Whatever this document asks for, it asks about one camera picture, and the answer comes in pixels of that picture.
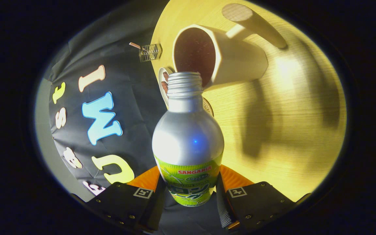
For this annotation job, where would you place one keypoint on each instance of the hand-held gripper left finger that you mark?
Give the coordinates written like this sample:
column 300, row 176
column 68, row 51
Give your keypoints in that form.
column 119, row 200

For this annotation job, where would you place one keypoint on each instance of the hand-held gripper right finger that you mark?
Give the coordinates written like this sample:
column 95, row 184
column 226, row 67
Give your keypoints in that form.
column 263, row 202

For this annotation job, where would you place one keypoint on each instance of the silver juice bottle green label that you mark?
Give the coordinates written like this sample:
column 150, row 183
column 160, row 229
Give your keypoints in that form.
column 188, row 137

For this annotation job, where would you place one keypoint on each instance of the round cork coaster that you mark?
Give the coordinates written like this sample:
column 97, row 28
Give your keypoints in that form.
column 209, row 107

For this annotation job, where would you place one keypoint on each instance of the wooden table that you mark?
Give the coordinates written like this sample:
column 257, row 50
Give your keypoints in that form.
column 289, row 130

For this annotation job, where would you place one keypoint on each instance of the black backdrop cloth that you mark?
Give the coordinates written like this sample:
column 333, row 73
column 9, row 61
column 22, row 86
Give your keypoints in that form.
column 132, row 98

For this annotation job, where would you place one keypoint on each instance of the brown sausage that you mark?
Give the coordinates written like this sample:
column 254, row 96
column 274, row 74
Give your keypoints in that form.
column 164, row 87
column 166, row 76

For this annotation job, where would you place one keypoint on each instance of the white oval plate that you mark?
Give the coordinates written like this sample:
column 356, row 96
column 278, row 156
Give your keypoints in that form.
column 161, row 76

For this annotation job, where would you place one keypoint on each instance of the clear square holder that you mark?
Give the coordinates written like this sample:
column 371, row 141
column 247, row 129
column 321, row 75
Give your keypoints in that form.
column 150, row 53

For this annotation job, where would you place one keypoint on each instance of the pink straw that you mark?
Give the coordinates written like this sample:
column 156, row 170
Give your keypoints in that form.
column 135, row 45

